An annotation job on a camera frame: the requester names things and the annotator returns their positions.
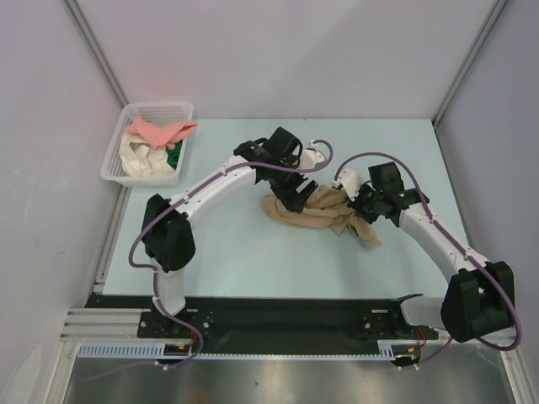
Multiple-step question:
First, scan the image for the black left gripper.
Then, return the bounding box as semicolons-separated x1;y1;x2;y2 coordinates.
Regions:
268;155;317;213

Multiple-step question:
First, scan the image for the beige t shirt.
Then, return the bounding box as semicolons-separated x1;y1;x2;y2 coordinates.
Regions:
260;185;382;247

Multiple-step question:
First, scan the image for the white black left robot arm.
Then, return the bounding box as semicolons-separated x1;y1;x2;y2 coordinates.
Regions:
133;127;334;337

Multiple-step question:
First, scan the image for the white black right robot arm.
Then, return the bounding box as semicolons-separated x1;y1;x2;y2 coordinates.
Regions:
334;162;518;343

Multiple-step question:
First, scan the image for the green cloth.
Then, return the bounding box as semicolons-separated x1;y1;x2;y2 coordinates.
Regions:
166;141;183;170

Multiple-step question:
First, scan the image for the pink cloth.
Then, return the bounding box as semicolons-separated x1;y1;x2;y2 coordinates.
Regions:
125;116;198;149

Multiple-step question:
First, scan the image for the cream white cloth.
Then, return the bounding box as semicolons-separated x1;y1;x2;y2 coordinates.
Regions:
119;132;174;178

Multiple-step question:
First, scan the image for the white plastic basket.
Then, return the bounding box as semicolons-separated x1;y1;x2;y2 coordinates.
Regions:
100;101;197;187

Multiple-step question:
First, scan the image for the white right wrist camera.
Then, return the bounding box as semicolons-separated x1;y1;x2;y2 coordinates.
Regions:
332;168;366;201

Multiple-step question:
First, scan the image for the white slotted cable duct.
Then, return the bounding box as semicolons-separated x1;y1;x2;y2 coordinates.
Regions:
77;342;396;361

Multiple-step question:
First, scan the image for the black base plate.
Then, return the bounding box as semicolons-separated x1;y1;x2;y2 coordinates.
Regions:
85;293;494;357

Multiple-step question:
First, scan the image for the right aluminium corner post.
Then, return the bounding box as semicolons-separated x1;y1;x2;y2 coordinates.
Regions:
431;0;510;130

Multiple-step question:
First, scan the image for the aluminium corner post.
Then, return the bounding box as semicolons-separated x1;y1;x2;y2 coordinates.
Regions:
431;0;510;130
61;0;129;108

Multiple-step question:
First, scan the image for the aluminium front rail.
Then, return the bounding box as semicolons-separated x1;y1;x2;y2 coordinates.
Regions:
58;307;521;343

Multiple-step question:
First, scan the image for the left aluminium corner post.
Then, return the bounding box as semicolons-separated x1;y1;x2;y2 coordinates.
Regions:
61;0;129;108

